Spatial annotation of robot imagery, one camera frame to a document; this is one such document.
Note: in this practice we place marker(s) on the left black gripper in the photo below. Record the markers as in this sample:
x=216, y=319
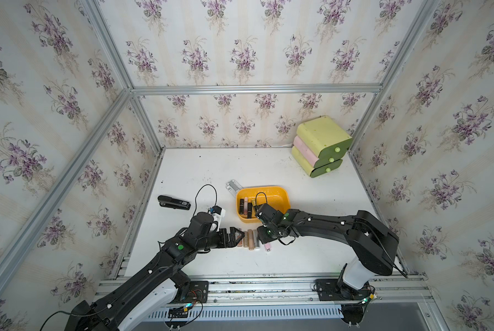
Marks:
x=230, y=237

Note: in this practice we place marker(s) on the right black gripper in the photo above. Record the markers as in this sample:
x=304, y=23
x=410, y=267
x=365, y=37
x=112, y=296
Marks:
x=261, y=238

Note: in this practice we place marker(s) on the silver lipstick tube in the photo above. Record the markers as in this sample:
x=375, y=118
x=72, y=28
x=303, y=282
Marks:
x=256, y=239

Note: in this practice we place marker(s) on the tan lipstick tube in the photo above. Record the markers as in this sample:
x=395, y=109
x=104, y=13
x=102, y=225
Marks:
x=250, y=239

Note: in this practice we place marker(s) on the yellow plastic storage box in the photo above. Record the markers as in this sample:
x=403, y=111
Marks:
x=276, y=196

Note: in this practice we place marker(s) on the beige lipstick tube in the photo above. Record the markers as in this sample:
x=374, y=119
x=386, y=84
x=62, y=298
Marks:
x=246, y=240

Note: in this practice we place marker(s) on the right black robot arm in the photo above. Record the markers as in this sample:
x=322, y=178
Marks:
x=374, y=244

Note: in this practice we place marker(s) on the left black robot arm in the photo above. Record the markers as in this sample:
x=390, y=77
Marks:
x=158, y=282

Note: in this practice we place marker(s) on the black stapler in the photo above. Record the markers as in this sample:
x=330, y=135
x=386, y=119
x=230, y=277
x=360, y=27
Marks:
x=173, y=203

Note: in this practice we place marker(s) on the clear acrylic holder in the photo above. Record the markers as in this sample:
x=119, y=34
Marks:
x=233, y=187

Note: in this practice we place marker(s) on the green pink drawer organizer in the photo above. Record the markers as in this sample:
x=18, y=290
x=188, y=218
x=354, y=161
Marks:
x=320, y=145

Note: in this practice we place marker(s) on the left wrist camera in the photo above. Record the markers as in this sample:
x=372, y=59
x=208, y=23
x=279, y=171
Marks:
x=217, y=213

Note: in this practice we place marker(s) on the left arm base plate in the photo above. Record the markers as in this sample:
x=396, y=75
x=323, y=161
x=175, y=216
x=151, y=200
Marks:
x=192, y=292

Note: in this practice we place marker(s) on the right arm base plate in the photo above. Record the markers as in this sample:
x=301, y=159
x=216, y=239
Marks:
x=336, y=290

